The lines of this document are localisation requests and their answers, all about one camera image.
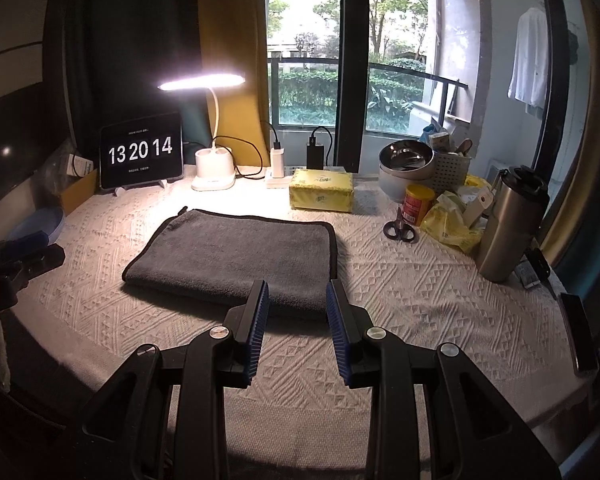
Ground steel tumbler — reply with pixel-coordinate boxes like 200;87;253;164
474;165;551;284

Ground black phone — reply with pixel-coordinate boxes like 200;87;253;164
557;292;599;377

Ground white power strip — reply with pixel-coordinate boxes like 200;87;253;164
264;164;306;189

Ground stacked metal bowls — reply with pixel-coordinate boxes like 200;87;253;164
378;162;434;204

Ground white hanging shirt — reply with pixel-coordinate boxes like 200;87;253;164
507;7;551;109

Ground grey towel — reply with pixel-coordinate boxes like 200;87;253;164
121;208;341;325

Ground blue white carton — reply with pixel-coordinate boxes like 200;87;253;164
419;127;452;155

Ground black tablet clock display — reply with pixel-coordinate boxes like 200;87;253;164
98;112;185;191

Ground yellow plastic bag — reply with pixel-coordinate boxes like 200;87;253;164
419;175;492;255

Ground black lamp cable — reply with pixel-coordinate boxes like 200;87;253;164
211;120;279;180

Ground white paper tag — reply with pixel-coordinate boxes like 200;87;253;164
462;189;496;229

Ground white desk lamp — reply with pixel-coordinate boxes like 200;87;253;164
157;72;246;192

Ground black charger cable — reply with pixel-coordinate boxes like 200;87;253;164
309;126;335;168

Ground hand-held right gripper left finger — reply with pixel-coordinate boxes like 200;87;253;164
81;280;271;480

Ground cardboard box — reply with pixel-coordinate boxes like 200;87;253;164
59;170;104;214

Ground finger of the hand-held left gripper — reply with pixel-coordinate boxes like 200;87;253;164
10;244;66;279
0;231;51;257

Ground small white box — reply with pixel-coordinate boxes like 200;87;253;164
65;153;95;179

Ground black scissors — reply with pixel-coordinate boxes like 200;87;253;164
382;207;417;244

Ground small black device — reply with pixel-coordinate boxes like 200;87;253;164
514;247;554;290

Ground yellow curtain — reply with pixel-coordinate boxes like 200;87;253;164
195;0;272;170

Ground dark curtain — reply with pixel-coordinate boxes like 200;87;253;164
55;0;201;157

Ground yellow tissue pack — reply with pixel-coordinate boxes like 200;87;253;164
288;168;356;212

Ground white plastic basket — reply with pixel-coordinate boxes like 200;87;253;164
429;151;474;194

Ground steel bowl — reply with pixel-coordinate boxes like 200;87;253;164
378;139;435;174

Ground white tablet stand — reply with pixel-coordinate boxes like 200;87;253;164
113;176;172;196

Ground red can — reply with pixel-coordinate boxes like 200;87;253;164
403;183;436;226

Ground white textured tablecloth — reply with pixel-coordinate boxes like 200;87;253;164
0;170;597;463

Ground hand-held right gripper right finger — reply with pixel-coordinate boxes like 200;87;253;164
326;278;564;480

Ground balcony railing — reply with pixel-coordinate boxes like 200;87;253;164
269;56;462;126

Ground blue bowl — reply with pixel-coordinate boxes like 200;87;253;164
7;205;67;241

